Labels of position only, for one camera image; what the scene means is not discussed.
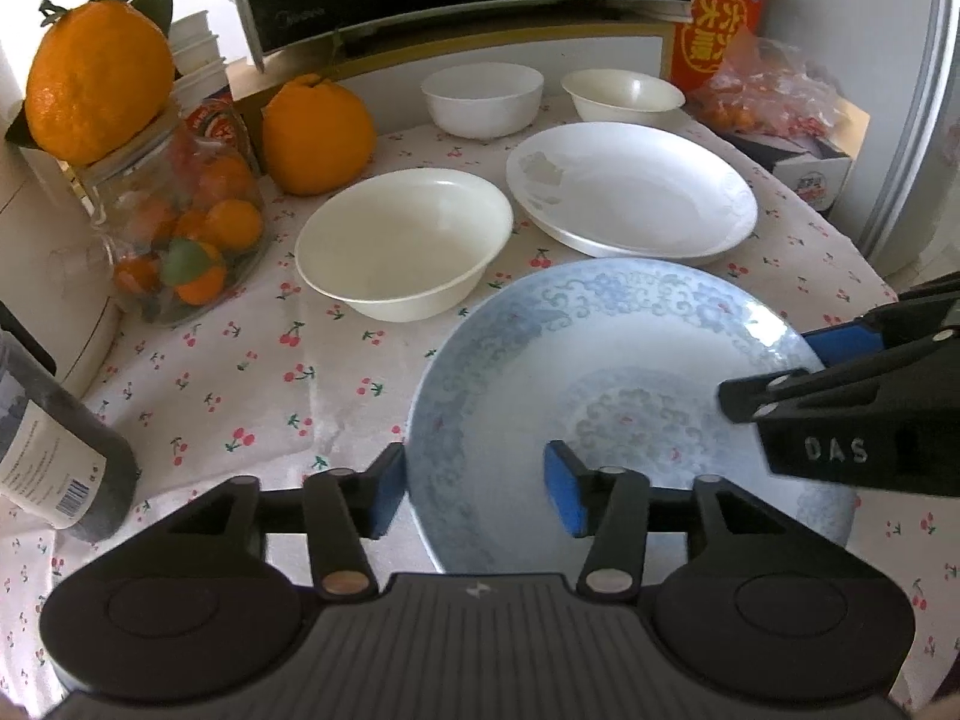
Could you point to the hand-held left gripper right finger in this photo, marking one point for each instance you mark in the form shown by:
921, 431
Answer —
566, 491

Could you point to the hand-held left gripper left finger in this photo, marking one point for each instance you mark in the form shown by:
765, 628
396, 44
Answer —
388, 491

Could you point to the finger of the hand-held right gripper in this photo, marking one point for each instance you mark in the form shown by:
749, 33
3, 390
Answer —
840, 345
772, 394

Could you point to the blue patterned plate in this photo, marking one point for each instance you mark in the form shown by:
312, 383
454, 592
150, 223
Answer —
660, 360

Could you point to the small cream bowl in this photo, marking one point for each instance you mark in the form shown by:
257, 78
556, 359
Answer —
622, 94

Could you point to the black and white cardboard box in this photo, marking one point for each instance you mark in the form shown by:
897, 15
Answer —
814, 172

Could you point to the white plate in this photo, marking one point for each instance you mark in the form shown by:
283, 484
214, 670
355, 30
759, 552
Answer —
637, 187

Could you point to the large cream bowl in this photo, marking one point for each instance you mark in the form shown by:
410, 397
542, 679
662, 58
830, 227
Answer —
405, 240

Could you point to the plastic bag of small oranges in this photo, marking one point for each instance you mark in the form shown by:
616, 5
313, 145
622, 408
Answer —
780, 97

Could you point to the white refrigerator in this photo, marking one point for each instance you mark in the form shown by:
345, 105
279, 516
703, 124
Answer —
900, 90

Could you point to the glass jar of small oranges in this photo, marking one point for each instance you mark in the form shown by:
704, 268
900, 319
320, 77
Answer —
187, 240

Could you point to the red cardboard box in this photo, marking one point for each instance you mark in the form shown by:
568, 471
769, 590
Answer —
720, 30

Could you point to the dark bottle with white label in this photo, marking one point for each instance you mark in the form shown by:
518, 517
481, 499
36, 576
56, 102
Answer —
45, 435

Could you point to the white bowl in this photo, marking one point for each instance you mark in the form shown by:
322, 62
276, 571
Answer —
480, 109

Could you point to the white rounded appliance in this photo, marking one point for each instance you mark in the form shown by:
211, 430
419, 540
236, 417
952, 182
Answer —
45, 277

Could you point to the stack of white cups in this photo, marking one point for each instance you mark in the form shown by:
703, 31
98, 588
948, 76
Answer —
196, 45

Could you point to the large orange with leaves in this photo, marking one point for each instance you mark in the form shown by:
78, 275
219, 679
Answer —
97, 82

